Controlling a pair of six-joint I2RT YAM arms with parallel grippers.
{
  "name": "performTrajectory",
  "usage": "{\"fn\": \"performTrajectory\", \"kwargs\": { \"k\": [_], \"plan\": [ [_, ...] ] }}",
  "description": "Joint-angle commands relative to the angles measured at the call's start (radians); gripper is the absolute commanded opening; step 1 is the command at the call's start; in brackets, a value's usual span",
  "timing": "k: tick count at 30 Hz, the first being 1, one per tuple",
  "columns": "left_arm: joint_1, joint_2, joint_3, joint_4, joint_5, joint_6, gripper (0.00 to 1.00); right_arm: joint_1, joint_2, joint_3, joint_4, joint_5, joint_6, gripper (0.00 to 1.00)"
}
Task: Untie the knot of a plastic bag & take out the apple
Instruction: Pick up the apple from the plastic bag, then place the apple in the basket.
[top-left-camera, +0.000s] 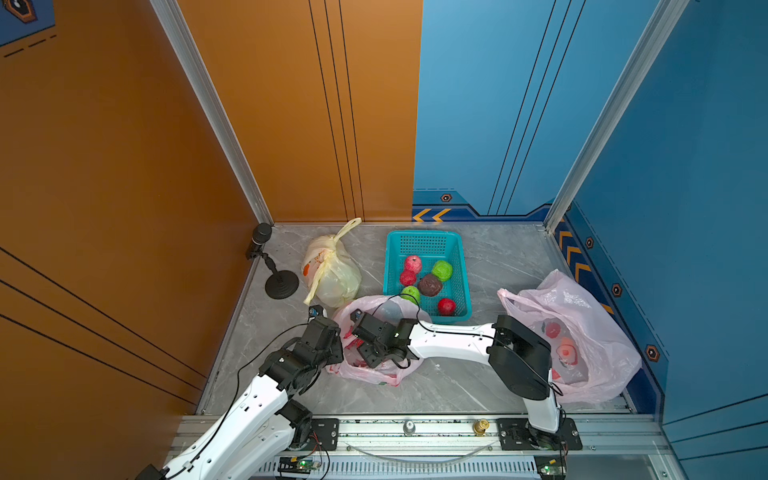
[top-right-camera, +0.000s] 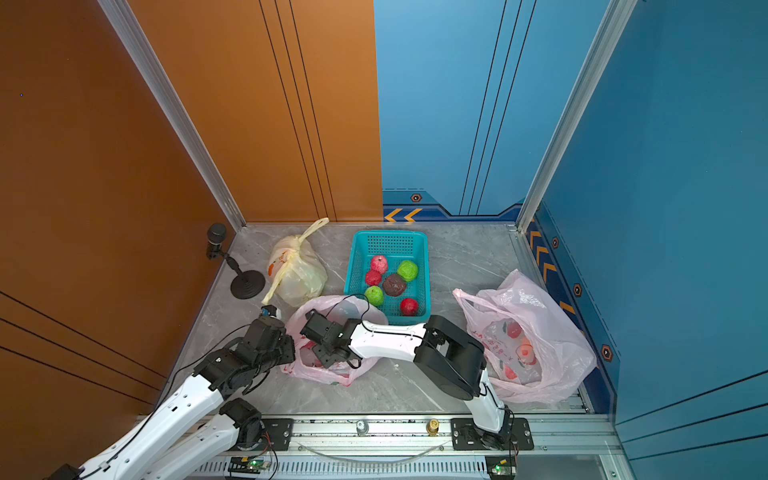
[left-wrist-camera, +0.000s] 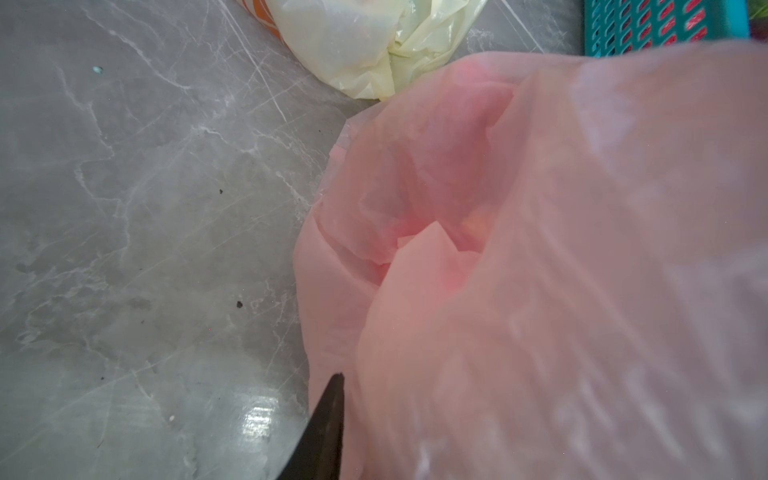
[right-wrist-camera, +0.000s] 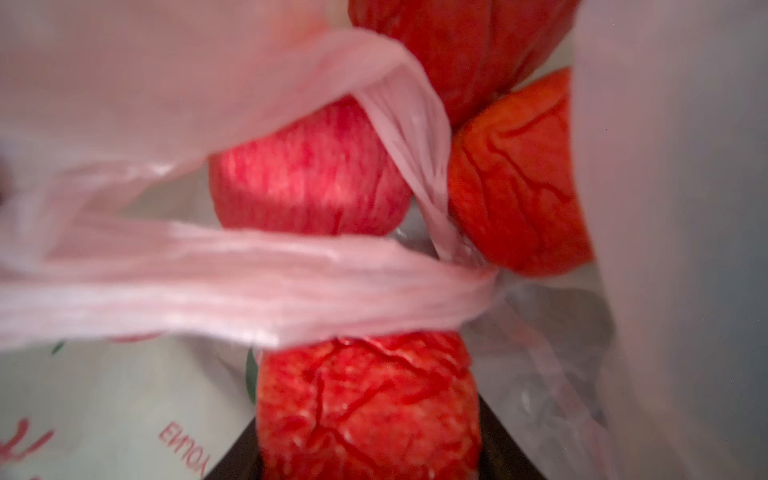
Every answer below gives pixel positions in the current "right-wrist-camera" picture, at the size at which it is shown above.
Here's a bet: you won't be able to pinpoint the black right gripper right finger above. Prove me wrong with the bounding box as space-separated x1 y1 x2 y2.
478 397 545 480

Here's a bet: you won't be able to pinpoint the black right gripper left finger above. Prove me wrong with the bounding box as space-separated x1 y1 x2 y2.
205 420 263 480

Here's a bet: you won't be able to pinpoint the red ball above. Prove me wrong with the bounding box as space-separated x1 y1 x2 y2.
256 332 482 480

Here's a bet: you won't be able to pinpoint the orange-red ball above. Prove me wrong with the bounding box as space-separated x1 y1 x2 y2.
447 67 594 277

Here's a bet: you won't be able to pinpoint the pink-red ball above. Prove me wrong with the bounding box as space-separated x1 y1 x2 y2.
208 96 412 236

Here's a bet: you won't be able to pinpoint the pink knotted plastic bag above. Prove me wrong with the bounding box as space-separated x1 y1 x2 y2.
1 1 767 479

